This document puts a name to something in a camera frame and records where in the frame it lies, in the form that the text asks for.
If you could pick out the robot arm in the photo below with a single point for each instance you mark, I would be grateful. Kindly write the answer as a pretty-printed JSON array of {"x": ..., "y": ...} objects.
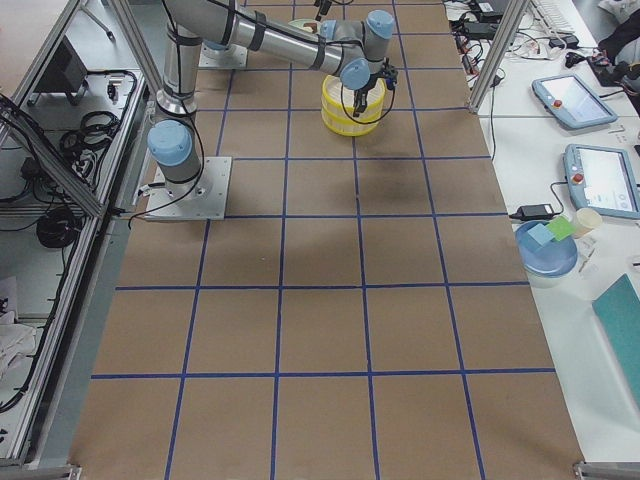
[{"x": 353, "y": 51}]

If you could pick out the lower teach pendant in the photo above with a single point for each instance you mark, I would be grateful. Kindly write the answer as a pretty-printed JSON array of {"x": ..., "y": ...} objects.
[{"x": 601, "y": 178}]

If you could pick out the blue sponge block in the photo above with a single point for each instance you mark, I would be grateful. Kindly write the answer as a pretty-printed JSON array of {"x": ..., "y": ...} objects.
[{"x": 539, "y": 236}]

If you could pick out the yellow steamer layer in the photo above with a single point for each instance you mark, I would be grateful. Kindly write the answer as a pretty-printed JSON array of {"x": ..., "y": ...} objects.
[
  {"x": 343, "y": 126},
  {"x": 338, "y": 100}
]

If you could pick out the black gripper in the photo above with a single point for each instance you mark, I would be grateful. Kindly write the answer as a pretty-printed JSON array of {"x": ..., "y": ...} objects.
[{"x": 361, "y": 93}]

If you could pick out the aluminium frame post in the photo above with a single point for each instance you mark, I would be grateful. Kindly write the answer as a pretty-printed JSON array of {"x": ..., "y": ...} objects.
[{"x": 503, "y": 38}]

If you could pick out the black power adapter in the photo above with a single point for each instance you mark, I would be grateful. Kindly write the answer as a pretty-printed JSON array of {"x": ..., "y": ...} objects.
[{"x": 532, "y": 212}]

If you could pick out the beige cup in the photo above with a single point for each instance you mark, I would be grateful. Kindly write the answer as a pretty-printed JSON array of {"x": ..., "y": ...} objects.
[{"x": 584, "y": 221}]

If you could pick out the light green plate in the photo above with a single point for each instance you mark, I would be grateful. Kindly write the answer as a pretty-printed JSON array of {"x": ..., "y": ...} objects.
[{"x": 300, "y": 24}]

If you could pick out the teal board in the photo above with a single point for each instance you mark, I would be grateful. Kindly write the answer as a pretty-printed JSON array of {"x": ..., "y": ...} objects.
[{"x": 617, "y": 309}]

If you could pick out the upper teach pendant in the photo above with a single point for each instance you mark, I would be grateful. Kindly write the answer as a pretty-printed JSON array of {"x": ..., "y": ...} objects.
[{"x": 572, "y": 102}]

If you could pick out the green sponge block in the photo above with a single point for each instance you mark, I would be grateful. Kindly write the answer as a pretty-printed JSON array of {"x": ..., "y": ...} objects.
[{"x": 560, "y": 228}]

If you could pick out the blue plate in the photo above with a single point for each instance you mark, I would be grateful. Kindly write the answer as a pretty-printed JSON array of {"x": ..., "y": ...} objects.
[{"x": 554, "y": 260}]

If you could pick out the teach pendant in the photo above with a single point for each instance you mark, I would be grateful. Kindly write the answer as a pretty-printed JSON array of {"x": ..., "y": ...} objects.
[
  {"x": 601, "y": 178},
  {"x": 572, "y": 102}
]

